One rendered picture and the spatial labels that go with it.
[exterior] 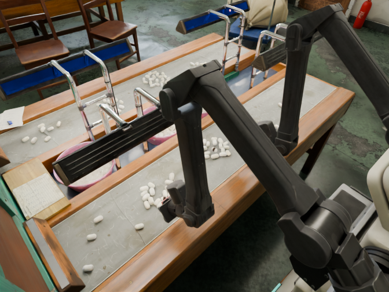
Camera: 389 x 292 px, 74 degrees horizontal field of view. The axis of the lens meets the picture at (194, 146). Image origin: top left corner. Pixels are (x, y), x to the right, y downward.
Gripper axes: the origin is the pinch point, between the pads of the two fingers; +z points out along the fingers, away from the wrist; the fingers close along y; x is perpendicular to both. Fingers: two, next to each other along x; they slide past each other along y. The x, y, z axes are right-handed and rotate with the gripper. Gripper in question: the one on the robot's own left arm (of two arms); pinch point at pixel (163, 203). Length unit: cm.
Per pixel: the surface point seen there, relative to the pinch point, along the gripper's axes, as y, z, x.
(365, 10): -473, 95, -18
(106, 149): 10.0, -7.5, -28.5
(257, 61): -72, -6, -31
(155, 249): 12.0, -4.1, 10.4
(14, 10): -34, 221, -178
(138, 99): -13.6, 6.6, -38.8
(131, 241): 16.0, 4.6, 6.3
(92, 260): 29.6, 7.4, 3.9
